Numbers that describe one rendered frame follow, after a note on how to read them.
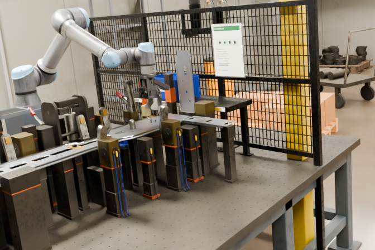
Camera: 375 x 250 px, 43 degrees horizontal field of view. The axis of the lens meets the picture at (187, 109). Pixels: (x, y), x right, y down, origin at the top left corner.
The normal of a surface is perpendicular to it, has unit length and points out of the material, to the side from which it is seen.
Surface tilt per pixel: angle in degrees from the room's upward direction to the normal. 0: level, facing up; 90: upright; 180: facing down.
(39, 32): 90
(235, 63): 90
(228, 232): 0
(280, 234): 90
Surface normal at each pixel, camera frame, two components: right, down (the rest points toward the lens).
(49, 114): -0.69, 0.22
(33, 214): 0.72, 0.08
